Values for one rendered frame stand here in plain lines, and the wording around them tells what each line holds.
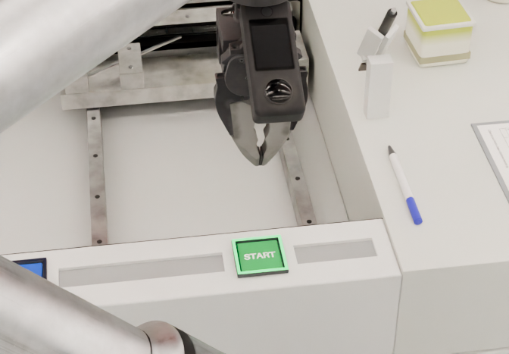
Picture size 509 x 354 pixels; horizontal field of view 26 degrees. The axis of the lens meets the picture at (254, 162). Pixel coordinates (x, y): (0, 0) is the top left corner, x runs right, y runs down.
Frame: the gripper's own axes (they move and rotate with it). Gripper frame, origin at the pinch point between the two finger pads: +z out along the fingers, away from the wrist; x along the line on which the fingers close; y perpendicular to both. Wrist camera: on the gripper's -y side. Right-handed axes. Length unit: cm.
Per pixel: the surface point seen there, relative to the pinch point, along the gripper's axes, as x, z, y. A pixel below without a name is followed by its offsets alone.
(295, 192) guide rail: -8.3, 25.6, 23.9
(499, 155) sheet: -31.5, 13.8, 13.7
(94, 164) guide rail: 18.2, 25.7, 33.4
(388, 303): -13.8, 18.9, -4.0
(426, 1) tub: -28.5, 7.3, 39.6
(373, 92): -17.8, 9.9, 23.4
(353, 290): -9.7, 16.3, -4.0
